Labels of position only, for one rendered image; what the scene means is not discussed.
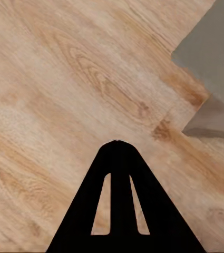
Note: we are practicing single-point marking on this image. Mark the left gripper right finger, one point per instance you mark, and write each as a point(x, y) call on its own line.
point(169, 233)

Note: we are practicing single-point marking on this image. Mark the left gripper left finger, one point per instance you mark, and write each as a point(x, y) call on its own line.
point(74, 233)

